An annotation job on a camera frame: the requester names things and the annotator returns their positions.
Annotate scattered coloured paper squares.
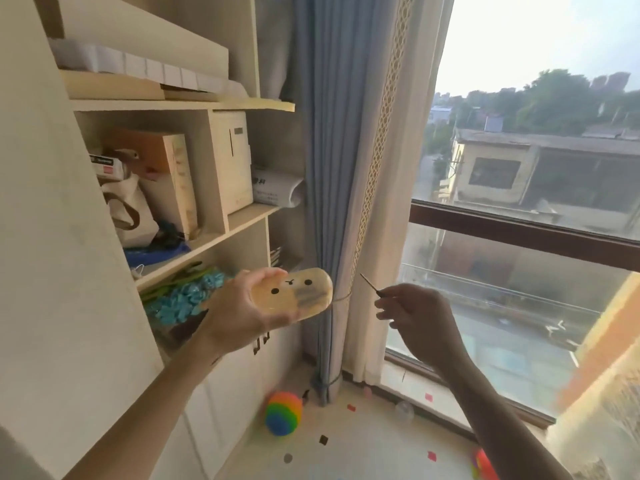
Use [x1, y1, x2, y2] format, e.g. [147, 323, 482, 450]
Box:
[283, 389, 439, 465]

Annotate person's right hand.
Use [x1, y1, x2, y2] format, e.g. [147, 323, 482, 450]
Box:
[374, 284, 472, 369]

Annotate white box with red label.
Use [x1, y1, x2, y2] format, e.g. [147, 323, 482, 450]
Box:
[88, 153, 127, 182]

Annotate blue curtain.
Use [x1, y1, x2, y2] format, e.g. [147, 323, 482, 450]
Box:
[286, 0, 417, 408]

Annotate person's right forearm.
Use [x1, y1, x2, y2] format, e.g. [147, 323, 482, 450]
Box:
[440, 352, 560, 480]

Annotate cream canvas tote bag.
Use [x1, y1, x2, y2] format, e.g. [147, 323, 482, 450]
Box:
[99, 174, 161, 248]

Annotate row of white boxes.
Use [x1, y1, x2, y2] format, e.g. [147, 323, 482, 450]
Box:
[49, 38, 242, 96]

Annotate green pipe cleaners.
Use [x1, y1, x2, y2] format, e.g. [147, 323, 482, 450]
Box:
[139, 261, 207, 301]

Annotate grey building outside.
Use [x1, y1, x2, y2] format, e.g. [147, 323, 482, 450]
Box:
[449, 127, 640, 231]

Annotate pale wooden box with slot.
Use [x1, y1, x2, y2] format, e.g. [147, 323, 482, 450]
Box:
[208, 110, 255, 216]

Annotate brown window frame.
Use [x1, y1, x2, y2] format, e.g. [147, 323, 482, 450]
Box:
[384, 199, 640, 431]

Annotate blue fabric bundle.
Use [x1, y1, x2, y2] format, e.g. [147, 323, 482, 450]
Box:
[123, 221, 193, 268]

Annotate cream wooden board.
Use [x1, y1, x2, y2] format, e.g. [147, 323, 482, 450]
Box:
[56, 0, 231, 76]

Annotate person's left forearm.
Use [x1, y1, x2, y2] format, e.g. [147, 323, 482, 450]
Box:
[62, 341, 226, 480]

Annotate white paper bag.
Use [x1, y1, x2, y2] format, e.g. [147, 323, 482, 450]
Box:
[251, 167, 305, 210]

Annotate cream wooden shelf unit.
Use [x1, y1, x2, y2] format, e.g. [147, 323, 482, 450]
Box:
[0, 0, 307, 480]

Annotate yellow plush toy with face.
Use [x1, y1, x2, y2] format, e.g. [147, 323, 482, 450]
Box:
[250, 268, 334, 326]

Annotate red and yellow ball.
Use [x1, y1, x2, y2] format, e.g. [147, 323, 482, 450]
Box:
[470, 448, 502, 480]

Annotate cream curtain with lace trim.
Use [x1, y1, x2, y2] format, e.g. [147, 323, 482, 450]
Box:
[340, 0, 457, 386]

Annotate bag of blue paper flowers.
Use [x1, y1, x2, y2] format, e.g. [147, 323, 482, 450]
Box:
[142, 267, 237, 341]

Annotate rainbow striped ball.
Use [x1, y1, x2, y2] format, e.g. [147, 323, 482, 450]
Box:
[264, 391, 305, 437]

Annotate sheer cream and orange curtain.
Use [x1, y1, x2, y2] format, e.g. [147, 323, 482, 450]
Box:
[544, 272, 640, 480]

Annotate person's left hand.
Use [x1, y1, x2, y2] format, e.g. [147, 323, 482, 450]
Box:
[197, 268, 297, 361]

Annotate large plywood box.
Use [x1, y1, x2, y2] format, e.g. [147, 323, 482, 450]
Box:
[102, 128, 199, 241]

